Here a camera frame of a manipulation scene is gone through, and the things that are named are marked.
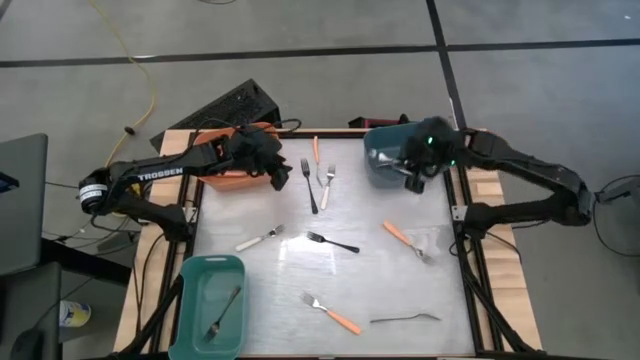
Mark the grey flat panel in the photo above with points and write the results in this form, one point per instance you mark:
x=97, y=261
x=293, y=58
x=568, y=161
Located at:
x=22, y=225

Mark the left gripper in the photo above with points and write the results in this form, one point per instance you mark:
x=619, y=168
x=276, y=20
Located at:
x=250, y=150

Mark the red and black tool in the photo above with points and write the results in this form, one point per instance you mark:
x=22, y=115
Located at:
x=377, y=122

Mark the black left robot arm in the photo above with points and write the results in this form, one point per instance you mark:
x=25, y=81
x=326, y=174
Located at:
x=160, y=172

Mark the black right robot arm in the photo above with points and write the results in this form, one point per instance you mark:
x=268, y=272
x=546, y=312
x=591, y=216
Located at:
x=525, y=165

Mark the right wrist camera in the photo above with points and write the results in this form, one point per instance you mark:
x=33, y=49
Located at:
x=415, y=182

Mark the black desk board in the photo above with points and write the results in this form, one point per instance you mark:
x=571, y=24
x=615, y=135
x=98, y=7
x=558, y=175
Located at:
x=85, y=262

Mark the orange plastic bin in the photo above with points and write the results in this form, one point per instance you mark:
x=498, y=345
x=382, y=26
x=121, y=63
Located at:
x=235, y=181

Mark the yellow power plug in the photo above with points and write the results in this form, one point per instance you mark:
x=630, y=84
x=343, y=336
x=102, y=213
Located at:
x=134, y=190

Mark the white yellow blue can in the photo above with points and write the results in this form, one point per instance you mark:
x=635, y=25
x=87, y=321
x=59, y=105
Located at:
x=75, y=314

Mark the dark blue plastic bin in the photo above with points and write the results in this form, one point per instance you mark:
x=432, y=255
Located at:
x=377, y=177

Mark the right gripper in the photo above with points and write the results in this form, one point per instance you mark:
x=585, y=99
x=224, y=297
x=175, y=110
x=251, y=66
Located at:
x=422, y=155

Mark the small blue item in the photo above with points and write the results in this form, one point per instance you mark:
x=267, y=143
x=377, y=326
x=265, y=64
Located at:
x=7, y=182

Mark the grey floor device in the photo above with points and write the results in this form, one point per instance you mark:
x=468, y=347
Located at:
x=620, y=192

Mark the black aluminium table frame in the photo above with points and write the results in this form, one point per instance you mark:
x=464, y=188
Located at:
x=325, y=134

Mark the teal plastic bin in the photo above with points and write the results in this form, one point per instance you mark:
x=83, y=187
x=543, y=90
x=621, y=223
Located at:
x=200, y=300

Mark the dark grey panel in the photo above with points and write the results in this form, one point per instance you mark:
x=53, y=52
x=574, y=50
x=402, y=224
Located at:
x=30, y=300

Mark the black computer mouse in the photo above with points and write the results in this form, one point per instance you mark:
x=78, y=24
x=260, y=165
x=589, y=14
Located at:
x=27, y=346

